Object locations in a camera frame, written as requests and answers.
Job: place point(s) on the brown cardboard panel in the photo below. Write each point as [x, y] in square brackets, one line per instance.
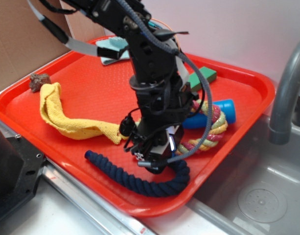
[25, 44]

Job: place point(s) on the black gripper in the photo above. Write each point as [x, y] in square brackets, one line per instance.
[152, 143]

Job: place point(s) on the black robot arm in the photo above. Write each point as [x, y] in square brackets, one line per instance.
[164, 96]

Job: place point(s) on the light blue cloth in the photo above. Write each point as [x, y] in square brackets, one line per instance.
[113, 43]

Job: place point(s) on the green wooden block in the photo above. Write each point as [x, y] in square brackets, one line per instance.
[209, 74]

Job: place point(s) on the red plastic tray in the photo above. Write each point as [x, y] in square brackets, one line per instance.
[92, 90]

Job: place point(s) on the grey faucet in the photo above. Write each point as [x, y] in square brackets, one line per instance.
[286, 107]

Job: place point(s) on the yellow cloth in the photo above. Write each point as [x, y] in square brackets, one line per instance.
[51, 112]

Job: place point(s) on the brown rock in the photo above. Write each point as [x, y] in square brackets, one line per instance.
[37, 80]

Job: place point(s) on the blue plastic bottle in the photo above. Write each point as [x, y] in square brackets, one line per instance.
[200, 119]

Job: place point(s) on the grey sink basin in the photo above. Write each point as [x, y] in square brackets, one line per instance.
[256, 189]

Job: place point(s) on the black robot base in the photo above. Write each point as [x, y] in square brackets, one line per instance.
[21, 166]

